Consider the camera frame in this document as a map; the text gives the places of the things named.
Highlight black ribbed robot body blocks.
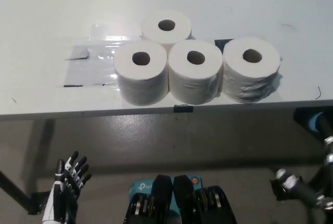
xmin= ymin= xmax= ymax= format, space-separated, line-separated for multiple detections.
xmin=123 ymin=173 xmax=237 ymax=224

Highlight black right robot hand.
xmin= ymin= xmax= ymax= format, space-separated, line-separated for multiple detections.
xmin=275 ymin=135 xmax=333 ymax=211

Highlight black table bracket blue insert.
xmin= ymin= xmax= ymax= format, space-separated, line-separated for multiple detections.
xmin=293 ymin=107 xmax=326 ymax=133

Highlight wrinkled white toilet paper roll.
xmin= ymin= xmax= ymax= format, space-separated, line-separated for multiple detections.
xmin=222 ymin=36 xmax=283 ymax=104

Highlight teal printed box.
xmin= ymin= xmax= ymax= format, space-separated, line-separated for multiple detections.
xmin=129 ymin=173 xmax=203 ymax=219

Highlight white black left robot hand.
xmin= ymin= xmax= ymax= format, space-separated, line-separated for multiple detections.
xmin=42 ymin=151 xmax=92 ymax=224

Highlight grey tape patch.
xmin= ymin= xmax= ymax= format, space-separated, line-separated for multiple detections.
xmin=63 ymin=45 xmax=119 ymax=87

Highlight smooth white toilet paper roll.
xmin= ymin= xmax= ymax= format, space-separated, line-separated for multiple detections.
xmin=168 ymin=40 xmax=224 ymax=105
xmin=113 ymin=42 xmax=169 ymax=107
xmin=140 ymin=9 xmax=193 ymax=52

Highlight black square tape patch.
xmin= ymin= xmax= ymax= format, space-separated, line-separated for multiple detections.
xmin=213 ymin=38 xmax=232 ymax=53

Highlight small black tape strip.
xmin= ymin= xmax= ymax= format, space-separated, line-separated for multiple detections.
xmin=173 ymin=104 xmax=195 ymax=114

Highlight clear glossy plastic film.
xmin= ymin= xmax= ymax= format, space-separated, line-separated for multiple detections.
xmin=56 ymin=20 xmax=144 ymax=88

